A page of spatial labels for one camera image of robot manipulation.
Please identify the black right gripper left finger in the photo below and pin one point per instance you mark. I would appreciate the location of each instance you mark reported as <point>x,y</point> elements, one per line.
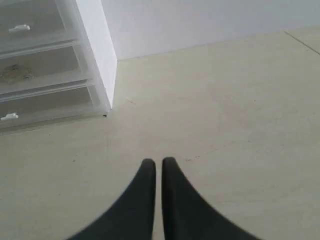
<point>131,216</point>

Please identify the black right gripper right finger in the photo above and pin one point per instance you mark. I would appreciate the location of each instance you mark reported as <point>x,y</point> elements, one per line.
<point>186,215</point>

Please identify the gold keychain with black strap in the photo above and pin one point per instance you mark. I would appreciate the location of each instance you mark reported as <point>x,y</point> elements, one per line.
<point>16,73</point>

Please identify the white plastic drawer cabinet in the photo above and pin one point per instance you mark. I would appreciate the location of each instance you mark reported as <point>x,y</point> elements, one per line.
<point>94,35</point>

